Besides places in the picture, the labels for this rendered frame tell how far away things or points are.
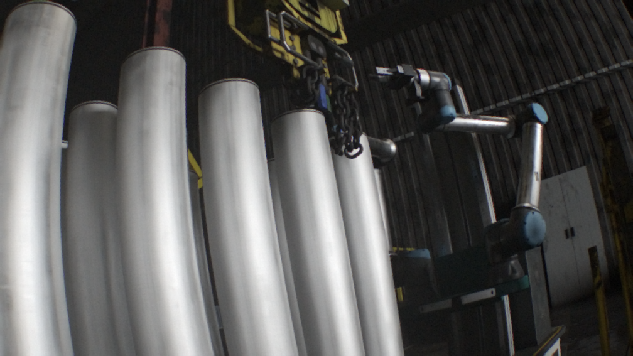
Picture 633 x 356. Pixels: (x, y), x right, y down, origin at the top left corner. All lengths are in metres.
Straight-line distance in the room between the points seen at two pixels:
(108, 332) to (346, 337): 0.65
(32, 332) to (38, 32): 0.51
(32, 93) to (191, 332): 0.51
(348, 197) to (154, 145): 0.83
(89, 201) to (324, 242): 0.66
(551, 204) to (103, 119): 6.23
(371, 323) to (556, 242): 5.41
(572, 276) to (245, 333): 6.02
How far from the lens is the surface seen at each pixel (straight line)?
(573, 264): 6.73
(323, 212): 1.30
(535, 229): 1.88
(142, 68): 0.98
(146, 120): 0.92
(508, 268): 1.99
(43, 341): 0.68
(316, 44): 1.60
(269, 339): 1.02
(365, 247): 1.52
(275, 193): 1.72
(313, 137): 1.37
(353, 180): 1.56
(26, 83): 0.78
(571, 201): 6.76
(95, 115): 1.20
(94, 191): 1.12
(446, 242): 2.33
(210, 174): 1.09
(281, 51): 1.44
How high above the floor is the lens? 0.76
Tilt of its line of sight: 15 degrees up
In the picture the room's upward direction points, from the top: 10 degrees counter-clockwise
